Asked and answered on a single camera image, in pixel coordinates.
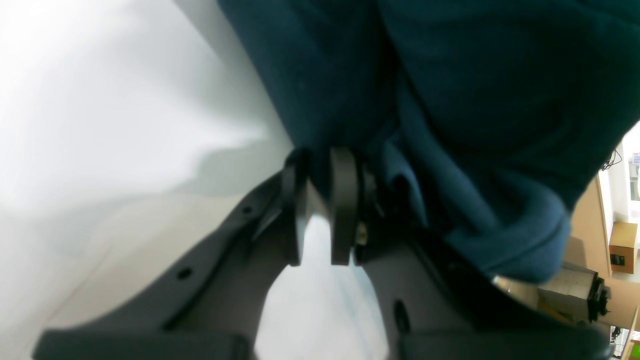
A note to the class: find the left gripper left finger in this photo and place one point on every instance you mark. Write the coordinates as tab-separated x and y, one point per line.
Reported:
208	304

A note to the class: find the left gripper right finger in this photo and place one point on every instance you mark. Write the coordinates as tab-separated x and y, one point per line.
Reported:
434	304

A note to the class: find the dark teal T-shirt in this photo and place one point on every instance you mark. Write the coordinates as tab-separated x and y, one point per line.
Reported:
496	113

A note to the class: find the brown cardboard box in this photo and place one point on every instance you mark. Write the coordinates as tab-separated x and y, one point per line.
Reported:
623	247

